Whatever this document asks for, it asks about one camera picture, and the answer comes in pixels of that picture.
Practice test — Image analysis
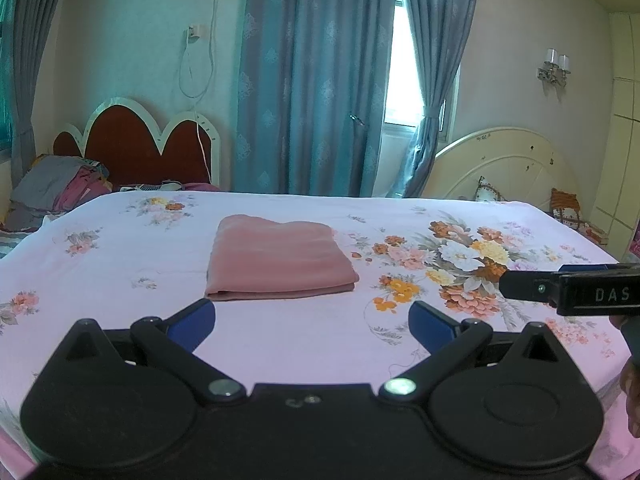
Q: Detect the cream round headboard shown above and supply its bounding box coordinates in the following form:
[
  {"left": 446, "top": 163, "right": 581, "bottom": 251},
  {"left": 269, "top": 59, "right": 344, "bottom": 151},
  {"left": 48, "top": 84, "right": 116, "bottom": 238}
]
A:
[{"left": 432, "top": 126, "right": 585, "bottom": 213}]

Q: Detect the narrow blue tied curtain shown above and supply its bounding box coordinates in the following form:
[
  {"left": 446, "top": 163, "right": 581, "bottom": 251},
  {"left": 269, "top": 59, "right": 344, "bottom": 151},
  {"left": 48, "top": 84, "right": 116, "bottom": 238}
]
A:
[{"left": 395, "top": 0, "right": 485, "bottom": 200}]

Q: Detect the striped blanket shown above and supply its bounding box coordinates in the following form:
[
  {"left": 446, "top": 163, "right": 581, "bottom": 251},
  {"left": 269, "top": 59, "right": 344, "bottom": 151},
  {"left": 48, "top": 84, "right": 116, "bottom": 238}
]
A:
[{"left": 0, "top": 229, "right": 32, "bottom": 262}]

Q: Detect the cream wardrobe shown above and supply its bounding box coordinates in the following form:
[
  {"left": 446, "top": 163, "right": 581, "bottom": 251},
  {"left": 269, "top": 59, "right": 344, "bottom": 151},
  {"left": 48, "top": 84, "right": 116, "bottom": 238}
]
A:
[{"left": 591, "top": 9, "right": 640, "bottom": 248}]

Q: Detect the patterned white pillow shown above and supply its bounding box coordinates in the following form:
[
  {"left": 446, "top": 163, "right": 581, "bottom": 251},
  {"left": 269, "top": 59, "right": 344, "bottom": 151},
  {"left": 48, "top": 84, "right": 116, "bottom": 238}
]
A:
[{"left": 474, "top": 176, "right": 507, "bottom": 203}]

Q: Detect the pile of clothes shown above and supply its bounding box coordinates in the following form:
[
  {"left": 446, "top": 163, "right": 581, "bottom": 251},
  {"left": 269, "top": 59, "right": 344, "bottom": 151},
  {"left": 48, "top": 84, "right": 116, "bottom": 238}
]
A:
[{"left": 9, "top": 154, "right": 112, "bottom": 233}]

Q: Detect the white charger cable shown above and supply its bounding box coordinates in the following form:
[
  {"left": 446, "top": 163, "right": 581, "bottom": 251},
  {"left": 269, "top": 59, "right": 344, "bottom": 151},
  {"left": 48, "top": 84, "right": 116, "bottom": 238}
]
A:
[{"left": 178, "top": 35, "right": 215, "bottom": 173}]

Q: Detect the orange patterned pillow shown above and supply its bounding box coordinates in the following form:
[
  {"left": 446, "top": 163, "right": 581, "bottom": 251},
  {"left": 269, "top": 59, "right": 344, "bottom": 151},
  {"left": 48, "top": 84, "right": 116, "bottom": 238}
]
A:
[{"left": 550, "top": 187, "right": 585, "bottom": 230}]

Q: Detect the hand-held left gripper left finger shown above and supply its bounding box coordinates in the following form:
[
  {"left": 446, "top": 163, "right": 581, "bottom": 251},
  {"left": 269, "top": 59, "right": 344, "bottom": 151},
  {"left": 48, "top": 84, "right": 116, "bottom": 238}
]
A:
[{"left": 47, "top": 299, "right": 247, "bottom": 407}]

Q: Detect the floral bed sheet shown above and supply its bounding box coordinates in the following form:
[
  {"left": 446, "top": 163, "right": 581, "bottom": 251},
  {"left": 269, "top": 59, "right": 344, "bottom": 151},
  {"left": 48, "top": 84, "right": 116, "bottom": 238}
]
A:
[{"left": 0, "top": 191, "right": 640, "bottom": 480}]

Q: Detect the wide blue curtain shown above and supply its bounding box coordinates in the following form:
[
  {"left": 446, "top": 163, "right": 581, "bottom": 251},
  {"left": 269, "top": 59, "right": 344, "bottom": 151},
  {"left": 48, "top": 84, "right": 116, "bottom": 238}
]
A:
[{"left": 234, "top": 0, "right": 398, "bottom": 197}]

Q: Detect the blue curtain by bed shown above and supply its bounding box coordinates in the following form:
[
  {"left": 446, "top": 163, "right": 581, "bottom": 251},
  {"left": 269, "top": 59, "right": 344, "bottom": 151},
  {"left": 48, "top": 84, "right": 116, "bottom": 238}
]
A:
[{"left": 0, "top": 0, "right": 72, "bottom": 171}]

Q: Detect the pink shirt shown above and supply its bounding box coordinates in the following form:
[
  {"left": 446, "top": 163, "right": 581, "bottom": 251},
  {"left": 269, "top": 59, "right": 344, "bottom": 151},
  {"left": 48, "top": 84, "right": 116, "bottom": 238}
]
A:
[{"left": 204, "top": 214, "right": 361, "bottom": 302}]

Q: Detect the glass wall lamp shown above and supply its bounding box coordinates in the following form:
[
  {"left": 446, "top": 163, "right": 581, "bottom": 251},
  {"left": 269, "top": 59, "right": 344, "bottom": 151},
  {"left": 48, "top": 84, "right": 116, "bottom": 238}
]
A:
[{"left": 536, "top": 47, "right": 572, "bottom": 87}]

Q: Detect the window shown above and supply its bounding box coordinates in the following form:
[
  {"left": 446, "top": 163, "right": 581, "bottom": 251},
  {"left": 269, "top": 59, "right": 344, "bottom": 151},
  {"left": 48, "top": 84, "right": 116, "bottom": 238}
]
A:
[{"left": 382, "top": 0, "right": 460, "bottom": 135}]

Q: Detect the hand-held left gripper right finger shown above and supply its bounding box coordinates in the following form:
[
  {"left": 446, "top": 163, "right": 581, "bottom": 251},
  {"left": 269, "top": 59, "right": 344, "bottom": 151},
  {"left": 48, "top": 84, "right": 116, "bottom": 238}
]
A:
[{"left": 378, "top": 301, "right": 581, "bottom": 407}]

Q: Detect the person's right forearm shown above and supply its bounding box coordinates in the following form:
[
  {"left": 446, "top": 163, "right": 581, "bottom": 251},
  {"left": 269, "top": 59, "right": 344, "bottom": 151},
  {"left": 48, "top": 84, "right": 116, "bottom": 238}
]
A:
[{"left": 619, "top": 355, "right": 640, "bottom": 437}]

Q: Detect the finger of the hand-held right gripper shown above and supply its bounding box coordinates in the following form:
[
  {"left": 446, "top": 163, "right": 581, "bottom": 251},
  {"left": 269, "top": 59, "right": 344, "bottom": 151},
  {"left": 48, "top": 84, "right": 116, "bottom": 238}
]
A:
[{"left": 499, "top": 267, "right": 562, "bottom": 307}]

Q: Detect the red scalloped headboard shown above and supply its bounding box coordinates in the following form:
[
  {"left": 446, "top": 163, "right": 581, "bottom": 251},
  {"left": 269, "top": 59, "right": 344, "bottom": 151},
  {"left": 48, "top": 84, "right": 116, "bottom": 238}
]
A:
[{"left": 52, "top": 96, "right": 222, "bottom": 192}]

